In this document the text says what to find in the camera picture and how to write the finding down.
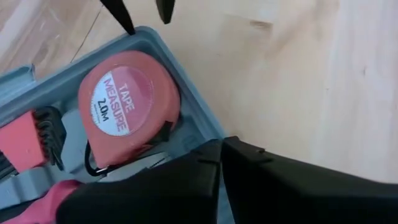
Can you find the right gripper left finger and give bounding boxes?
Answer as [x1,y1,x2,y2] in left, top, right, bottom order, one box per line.
[55,139,223,224]

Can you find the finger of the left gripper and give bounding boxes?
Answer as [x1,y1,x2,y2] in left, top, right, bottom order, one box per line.
[99,0,137,36]
[155,0,176,26]

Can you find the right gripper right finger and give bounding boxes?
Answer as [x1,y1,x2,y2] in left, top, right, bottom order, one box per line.
[221,136,398,224]

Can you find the grey plastic tool case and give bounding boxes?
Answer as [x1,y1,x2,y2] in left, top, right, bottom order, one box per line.
[0,26,227,224]

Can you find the red tape measure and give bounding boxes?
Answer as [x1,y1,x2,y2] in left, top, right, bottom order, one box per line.
[77,50,182,177]

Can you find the red-handled pliers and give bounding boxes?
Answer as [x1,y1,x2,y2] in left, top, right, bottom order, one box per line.
[2,179,82,224]

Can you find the small red black tool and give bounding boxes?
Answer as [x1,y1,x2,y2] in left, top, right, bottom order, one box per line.
[0,106,68,174]

